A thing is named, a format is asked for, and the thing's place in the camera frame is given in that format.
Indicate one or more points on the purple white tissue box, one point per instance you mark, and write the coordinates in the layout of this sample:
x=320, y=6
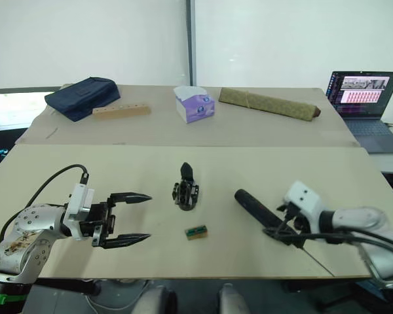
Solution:
x=196, y=108

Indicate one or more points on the long wooden block with holes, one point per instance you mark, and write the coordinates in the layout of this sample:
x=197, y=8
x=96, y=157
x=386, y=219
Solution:
x=121, y=112

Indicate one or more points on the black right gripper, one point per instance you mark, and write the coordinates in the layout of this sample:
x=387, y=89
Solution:
x=296, y=224

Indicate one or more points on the rolled olive mat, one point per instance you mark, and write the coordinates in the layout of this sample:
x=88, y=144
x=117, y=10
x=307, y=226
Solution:
x=268, y=103

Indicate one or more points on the open grey laptop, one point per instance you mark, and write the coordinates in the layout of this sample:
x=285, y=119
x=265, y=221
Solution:
x=363, y=127

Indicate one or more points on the black spare gripper body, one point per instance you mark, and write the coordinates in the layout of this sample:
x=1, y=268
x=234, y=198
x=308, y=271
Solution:
x=185, y=196

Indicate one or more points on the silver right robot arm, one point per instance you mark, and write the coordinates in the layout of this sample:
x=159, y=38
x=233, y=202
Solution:
x=363, y=217

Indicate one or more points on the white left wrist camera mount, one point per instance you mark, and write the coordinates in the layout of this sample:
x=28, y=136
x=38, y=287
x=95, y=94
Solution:
x=80, y=204

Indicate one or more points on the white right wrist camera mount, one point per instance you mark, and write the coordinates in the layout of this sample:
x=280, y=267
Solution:
x=303, y=198

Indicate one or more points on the grey rounded shape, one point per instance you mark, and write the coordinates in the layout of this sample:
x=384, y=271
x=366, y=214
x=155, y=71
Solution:
x=157, y=302
x=231, y=301

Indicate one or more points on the small teal object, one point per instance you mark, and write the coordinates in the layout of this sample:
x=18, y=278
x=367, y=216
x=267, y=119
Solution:
x=1, y=151

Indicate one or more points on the wooden block with green screws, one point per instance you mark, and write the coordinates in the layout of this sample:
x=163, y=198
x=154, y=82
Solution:
x=196, y=233

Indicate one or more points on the navy blue fabric bag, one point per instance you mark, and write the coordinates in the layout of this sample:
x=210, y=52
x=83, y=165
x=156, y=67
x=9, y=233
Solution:
x=82, y=95

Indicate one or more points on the grey window pillar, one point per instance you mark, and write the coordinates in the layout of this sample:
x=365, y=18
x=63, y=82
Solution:
x=190, y=39

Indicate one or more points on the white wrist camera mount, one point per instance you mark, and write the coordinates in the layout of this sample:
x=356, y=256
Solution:
x=80, y=204
x=303, y=198

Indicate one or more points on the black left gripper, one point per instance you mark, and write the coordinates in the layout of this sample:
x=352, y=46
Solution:
x=101, y=216

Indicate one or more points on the black electric screwdriver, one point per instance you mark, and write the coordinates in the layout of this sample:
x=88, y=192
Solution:
x=252, y=202

